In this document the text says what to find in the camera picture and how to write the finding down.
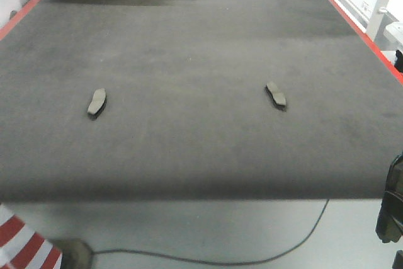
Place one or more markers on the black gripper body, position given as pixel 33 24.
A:
pixel 389 222

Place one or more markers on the grey brake pad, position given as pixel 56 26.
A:
pixel 97 103
pixel 278 98

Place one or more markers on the red white traffic cone left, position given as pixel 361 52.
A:
pixel 23 247

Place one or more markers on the red conveyor frame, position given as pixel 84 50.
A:
pixel 8 26

